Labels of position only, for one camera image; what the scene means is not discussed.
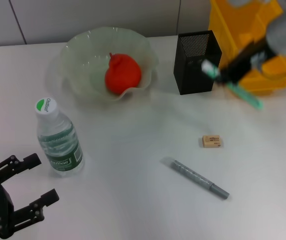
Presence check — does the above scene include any black mesh pen holder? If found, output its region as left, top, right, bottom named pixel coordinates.
left=173, top=30, right=223, bottom=96

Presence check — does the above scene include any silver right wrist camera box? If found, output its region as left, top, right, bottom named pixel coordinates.
left=226, top=0, right=275, bottom=8

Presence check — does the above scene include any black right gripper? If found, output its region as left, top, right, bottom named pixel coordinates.
left=217, top=39, right=275, bottom=87

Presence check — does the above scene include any grey marker pen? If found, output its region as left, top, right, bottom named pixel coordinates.
left=159, top=156, right=230, bottom=200

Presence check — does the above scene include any orange fruit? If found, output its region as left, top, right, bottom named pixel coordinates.
left=104, top=52, right=143, bottom=96

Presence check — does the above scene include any yellow plastic storage bin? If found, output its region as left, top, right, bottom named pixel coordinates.
left=208, top=0, right=286, bottom=97

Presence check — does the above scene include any beige eraser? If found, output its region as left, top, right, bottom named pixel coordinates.
left=199, top=134, right=223, bottom=149

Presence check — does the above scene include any green white toothbrush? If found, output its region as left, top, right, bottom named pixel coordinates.
left=201, top=59, right=265, bottom=110

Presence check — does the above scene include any clear water bottle green label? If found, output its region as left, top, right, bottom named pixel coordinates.
left=34, top=97, right=85, bottom=178

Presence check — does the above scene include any pale green glass fruit plate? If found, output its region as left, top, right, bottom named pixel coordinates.
left=59, top=26, right=160, bottom=103

